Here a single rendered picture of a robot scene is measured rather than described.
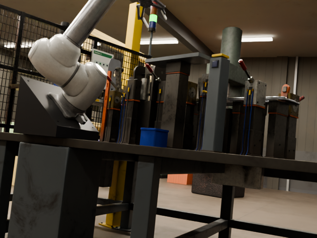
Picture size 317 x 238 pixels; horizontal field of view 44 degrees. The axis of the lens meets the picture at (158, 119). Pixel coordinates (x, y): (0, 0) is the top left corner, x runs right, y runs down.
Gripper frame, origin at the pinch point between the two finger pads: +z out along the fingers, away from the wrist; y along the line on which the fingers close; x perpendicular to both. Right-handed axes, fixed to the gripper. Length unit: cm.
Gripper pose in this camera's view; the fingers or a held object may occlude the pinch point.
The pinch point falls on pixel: (156, 21)
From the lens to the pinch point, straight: 266.7
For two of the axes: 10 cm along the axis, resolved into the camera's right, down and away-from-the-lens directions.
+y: 8.8, -2.9, -3.8
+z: 4.5, 7.6, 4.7
